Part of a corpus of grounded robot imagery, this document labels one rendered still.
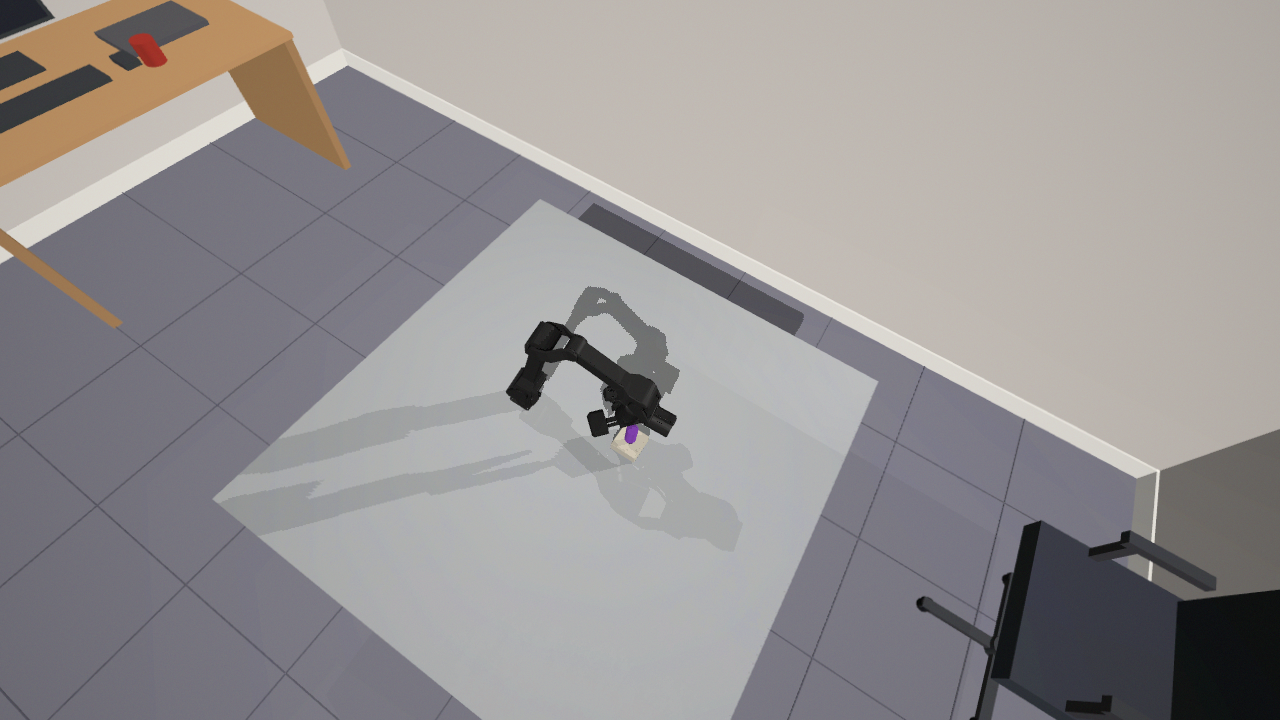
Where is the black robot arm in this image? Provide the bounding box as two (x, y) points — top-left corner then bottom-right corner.
(506, 322), (677, 437)

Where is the beige square holder block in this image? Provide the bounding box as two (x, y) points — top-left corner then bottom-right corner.
(611, 427), (649, 462)

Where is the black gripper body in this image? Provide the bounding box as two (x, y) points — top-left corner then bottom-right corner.
(588, 404), (640, 437)

